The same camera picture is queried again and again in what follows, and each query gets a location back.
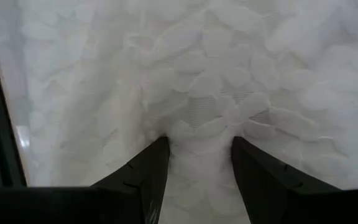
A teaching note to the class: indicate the white towel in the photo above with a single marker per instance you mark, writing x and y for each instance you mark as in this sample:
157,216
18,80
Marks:
197,77

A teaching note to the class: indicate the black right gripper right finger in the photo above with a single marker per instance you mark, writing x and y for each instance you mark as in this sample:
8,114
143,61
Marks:
259,180

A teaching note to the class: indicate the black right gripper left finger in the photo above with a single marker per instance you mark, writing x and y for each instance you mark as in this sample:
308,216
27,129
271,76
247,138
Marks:
145,180

